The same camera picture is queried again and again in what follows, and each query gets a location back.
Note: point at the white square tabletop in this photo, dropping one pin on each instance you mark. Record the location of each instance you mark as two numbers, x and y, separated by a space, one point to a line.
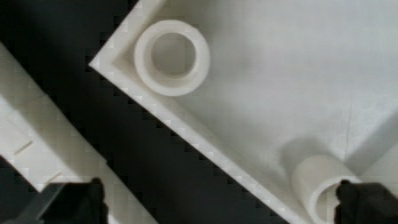
265 74

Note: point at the white obstacle fence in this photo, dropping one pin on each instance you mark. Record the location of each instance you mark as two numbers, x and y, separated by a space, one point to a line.
43 146

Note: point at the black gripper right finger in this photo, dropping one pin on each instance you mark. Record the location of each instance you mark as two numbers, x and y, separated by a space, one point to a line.
368 204

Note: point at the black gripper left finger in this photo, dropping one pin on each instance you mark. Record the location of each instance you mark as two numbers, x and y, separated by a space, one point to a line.
68 204

